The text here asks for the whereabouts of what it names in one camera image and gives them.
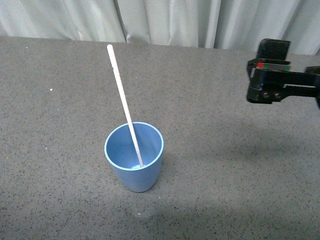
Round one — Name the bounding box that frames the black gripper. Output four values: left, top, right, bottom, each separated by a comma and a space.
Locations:
246, 38, 320, 105

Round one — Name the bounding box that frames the white speckled chopstick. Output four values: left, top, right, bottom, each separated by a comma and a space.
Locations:
106, 44, 144, 168

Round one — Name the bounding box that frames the blue plastic cup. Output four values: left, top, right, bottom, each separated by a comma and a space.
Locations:
104, 122, 165, 193

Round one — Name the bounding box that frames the grey curtain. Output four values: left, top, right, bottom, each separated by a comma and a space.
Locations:
0, 0, 320, 55

